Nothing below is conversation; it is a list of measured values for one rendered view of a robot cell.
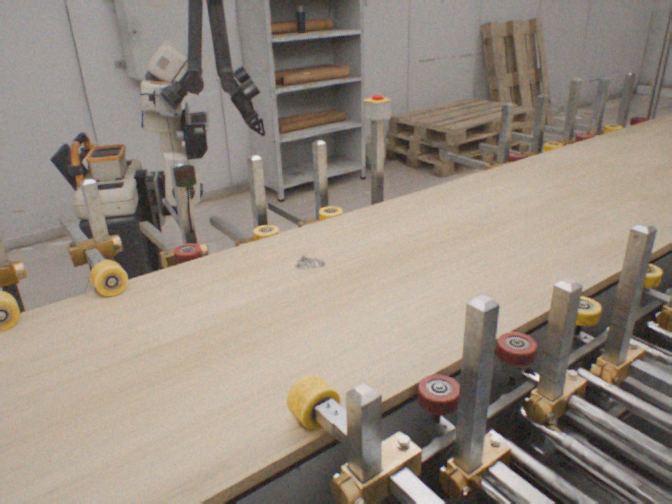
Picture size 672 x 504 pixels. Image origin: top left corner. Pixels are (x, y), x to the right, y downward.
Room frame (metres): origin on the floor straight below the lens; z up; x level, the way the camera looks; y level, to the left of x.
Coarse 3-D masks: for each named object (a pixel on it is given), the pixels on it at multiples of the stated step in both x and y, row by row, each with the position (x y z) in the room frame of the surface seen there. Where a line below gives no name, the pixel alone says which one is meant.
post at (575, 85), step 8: (576, 80) 2.71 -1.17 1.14; (576, 88) 2.70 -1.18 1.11; (576, 96) 2.71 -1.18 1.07; (568, 104) 2.73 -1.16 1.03; (576, 104) 2.71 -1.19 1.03; (568, 112) 2.72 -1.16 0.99; (576, 112) 2.72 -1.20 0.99; (568, 120) 2.72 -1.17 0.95; (568, 128) 2.71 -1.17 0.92; (568, 136) 2.71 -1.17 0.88
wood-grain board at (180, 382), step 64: (640, 128) 2.72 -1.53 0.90; (448, 192) 1.90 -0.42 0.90; (512, 192) 1.87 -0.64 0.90; (576, 192) 1.85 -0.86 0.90; (640, 192) 1.83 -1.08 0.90; (256, 256) 1.42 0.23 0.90; (320, 256) 1.41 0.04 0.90; (384, 256) 1.40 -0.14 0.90; (448, 256) 1.38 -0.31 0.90; (512, 256) 1.37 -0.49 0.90; (576, 256) 1.35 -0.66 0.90; (64, 320) 1.12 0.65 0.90; (128, 320) 1.11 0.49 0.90; (192, 320) 1.10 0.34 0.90; (256, 320) 1.09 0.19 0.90; (320, 320) 1.08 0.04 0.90; (384, 320) 1.07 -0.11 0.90; (448, 320) 1.06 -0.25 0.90; (512, 320) 1.05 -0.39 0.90; (0, 384) 0.89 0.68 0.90; (64, 384) 0.88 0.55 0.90; (128, 384) 0.87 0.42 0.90; (192, 384) 0.86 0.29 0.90; (256, 384) 0.86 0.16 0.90; (384, 384) 0.84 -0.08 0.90; (0, 448) 0.71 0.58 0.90; (64, 448) 0.71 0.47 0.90; (128, 448) 0.70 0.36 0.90; (192, 448) 0.70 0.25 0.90; (256, 448) 0.69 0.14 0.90
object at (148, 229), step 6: (144, 222) 1.81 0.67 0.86; (144, 228) 1.76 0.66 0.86; (150, 228) 1.75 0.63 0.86; (150, 234) 1.72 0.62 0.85; (156, 234) 1.70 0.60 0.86; (162, 234) 1.70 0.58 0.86; (156, 240) 1.67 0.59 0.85; (162, 240) 1.65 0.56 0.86; (168, 240) 1.65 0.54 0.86; (162, 246) 1.63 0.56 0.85; (168, 246) 1.60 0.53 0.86; (174, 246) 1.60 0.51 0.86
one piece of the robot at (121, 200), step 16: (80, 144) 2.46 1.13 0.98; (128, 160) 2.78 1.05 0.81; (80, 176) 2.36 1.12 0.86; (128, 176) 2.51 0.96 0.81; (144, 176) 2.53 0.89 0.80; (80, 192) 2.30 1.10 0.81; (112, 192) 2.30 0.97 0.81; (128, 192) 2.32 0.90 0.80; (144, 192) 2.52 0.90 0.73; (80, 208) 2.26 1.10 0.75; (112, 208) 2.29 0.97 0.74; (128, 208) 2.30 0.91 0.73; (144, 208) 2.51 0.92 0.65; (80, 224) 2.27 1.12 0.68; (112, 224) 2.28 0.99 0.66; (128, 224) 2.30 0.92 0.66; (160, 224) 2.58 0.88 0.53; (128, 240) 2.30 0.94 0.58; (144, 240) 2.41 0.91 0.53; (128, 256) 2.29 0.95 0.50; (144, 256) 2.33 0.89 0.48; (160, 256) 2.45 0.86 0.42; (128, 272) 2.29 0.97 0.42; (144, 272) 2.31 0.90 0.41
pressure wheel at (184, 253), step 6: (180, 246) 1.50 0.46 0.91; (186, 246) 1.50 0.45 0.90; (192, 246) 1.50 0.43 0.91; (198, 246) 1.49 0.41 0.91; (174, 252) 1.46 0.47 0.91; (180, 252) 1.45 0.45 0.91; (186, 252) 1.45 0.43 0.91; (192, 252) 1.45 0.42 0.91; (198, 252) 1.46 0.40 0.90; (180, 258) 1.44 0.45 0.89; (186, 258) 1.44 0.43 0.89; (192, 258) 1.44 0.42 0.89
